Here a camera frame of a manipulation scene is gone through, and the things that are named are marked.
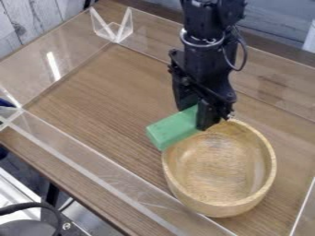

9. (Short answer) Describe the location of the black table leg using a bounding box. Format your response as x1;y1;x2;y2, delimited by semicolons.
45;183;60;207

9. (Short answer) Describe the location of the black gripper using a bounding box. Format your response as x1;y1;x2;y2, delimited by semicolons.
168;35;238;131

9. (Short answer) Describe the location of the green rectangular block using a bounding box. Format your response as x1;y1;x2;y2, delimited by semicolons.
145;106;198;151

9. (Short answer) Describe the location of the clear acrylic corner bracket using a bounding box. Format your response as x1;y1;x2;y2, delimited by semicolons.
88;7;133;43

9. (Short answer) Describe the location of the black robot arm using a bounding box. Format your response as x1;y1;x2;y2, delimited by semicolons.
168;0;247;130

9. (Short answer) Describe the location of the black cable on floor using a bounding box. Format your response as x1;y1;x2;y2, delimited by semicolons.
0;202;67;236

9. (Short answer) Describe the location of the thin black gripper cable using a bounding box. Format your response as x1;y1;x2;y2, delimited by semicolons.
222;26;248;72

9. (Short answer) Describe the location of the brown wooden bowl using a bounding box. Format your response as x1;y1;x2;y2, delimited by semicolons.
162;119;276;218

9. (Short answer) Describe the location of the clear acrylic front barrier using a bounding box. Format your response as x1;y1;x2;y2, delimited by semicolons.
0;88;236;236

